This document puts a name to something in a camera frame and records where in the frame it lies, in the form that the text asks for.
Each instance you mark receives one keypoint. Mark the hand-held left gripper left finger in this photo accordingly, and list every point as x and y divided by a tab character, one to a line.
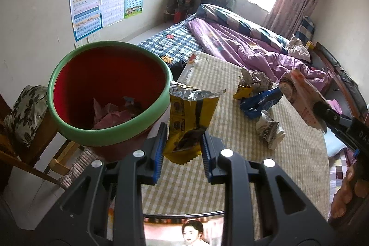
160	153

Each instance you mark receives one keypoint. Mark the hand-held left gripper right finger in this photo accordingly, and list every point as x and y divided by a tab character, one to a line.
207	159

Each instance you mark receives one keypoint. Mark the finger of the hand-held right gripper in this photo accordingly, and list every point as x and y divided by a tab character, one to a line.
331	116

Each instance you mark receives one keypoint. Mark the pink white packet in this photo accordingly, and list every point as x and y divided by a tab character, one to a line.
302	99

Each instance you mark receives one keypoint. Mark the yellow black snack packet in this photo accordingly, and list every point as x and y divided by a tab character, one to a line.
184	107

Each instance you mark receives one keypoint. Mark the blue white snack wrapper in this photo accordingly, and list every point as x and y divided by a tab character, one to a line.
129	102

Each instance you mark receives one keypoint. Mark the pink bag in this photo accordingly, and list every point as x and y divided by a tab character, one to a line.
112	116

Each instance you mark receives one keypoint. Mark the green bin with red inside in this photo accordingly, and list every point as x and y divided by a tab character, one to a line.
106	73

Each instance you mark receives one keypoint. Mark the person's right hand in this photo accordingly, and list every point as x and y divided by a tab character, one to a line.
341	200

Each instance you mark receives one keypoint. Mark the pink cloth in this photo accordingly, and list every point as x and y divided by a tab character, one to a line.
333	106

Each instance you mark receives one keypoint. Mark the light blue pillow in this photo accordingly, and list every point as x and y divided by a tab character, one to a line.
335	145

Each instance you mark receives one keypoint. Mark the beige checked tablecloth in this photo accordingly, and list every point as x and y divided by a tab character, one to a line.
230	133

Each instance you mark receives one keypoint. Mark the dark bed headboard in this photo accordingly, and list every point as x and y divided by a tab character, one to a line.
340	73

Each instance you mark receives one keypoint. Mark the white crumpled wrapper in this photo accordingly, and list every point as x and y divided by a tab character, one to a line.
269	130

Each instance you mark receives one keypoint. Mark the small yellow box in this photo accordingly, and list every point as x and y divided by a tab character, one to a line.
310	45

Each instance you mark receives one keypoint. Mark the small yellow wrapper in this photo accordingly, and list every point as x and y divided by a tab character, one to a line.
240	93

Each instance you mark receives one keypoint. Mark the white plastic bag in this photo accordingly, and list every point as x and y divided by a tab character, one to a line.
297	48

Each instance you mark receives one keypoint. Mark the screen with figure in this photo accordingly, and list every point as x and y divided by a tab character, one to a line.
173	231

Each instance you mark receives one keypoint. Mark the plaid stool cushion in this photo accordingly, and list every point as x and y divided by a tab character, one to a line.
77	168

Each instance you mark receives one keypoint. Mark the crumpled brown paper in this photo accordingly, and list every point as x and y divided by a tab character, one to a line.
255	78

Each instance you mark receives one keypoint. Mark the dark cloth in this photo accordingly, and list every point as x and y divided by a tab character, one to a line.
178	70

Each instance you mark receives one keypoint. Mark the shiny snack wrapper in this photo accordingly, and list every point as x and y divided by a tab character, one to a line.
188	67

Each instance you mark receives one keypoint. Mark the blue checked pillow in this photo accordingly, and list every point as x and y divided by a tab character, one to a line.
305	28

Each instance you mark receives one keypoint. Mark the light wooden stool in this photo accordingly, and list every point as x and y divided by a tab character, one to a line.
62	162

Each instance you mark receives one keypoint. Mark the bed with checked sheet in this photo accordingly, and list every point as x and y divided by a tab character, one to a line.
178	38

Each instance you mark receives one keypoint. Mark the purple quilt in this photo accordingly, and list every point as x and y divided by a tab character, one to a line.
230	44

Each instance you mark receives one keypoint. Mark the red container under desk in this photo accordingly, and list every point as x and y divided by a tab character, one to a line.
177	17

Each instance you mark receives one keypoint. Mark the floral cushion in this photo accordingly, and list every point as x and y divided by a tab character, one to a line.
26	113

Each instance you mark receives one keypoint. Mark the blue patterned quilt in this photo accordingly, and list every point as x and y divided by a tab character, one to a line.
230	17

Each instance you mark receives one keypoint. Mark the dark wooden chair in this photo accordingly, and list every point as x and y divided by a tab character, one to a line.
17	159

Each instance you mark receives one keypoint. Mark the white wall socket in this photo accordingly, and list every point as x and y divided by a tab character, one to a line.
91	37

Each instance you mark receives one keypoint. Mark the white wall poster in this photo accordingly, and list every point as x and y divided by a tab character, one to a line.
114	2

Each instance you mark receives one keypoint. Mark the blue wall poster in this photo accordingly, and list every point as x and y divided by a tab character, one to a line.
86	9

